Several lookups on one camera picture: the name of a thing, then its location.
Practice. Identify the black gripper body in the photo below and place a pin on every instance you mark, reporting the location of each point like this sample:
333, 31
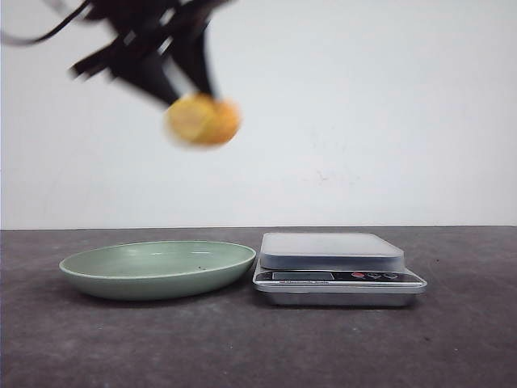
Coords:
141, 28

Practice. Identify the green shallow plate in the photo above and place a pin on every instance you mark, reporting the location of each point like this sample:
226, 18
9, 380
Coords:
151, 271

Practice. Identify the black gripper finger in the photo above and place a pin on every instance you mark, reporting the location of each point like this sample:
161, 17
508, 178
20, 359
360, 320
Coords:
188, 51
147, 75

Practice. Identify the yellow corn cob piece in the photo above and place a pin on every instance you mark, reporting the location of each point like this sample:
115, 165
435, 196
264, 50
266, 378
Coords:
202, 120

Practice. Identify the silver digital kitchen scale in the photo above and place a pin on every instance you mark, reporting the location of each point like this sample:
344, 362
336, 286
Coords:
334, 269

